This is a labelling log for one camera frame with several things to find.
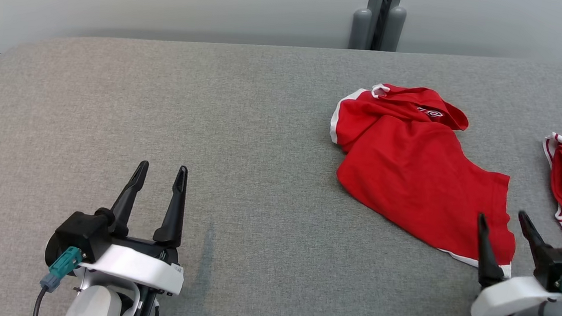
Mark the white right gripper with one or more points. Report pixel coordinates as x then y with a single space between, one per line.
510 299

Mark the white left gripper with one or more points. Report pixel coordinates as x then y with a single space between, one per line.
137 267

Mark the red garment with white trim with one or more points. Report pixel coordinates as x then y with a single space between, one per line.
410 173

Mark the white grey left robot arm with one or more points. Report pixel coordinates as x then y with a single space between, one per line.
94 306

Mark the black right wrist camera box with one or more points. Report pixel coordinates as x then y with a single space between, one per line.
561 263

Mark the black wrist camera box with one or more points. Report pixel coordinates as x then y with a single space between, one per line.
561 263
77 232

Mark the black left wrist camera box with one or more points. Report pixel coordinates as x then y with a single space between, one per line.
77 232

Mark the grey metal post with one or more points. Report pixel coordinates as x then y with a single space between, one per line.
376 25

